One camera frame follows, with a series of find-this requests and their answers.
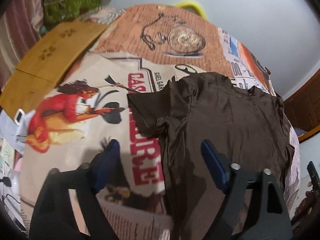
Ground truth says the brown wooden door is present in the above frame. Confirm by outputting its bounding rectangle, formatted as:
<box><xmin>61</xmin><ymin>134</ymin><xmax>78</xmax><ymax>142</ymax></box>
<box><xmin>284</xmin><ymin>70</ymin><xmax>320</xmax><ymax>141</ymax></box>

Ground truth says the pink striped curtain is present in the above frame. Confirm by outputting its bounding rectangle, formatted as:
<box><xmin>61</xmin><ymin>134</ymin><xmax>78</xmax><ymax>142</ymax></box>
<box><xmin>1</xmin><ymin>0</ymin><xmax>43</xmax><ymax>87</ymax></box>

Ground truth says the printed newspaper-pattern bed sheet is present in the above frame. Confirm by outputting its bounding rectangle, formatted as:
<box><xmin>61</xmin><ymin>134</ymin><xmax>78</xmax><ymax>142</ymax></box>
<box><xmin>18</xmin><ymin>4</ymin><xmax>301</xmax><ymax>240</ymax></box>

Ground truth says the dark brown t-shirt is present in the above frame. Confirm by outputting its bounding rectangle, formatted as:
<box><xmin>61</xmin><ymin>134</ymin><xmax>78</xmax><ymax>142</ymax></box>
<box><xmin>127</xmin><ymin>73</ymin><xmax>295</xmax><ymax>239</ymax></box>

